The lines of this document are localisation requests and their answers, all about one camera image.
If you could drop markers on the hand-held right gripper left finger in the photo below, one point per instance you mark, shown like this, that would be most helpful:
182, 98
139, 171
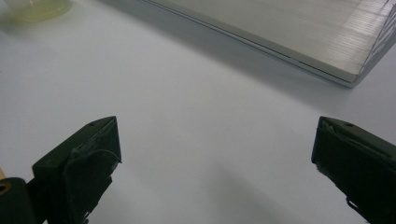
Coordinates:
77, 174

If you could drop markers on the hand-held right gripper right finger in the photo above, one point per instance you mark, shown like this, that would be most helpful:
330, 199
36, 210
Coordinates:
358, 165

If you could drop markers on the green plastic container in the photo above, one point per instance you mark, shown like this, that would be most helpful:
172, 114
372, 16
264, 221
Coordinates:
39, 9

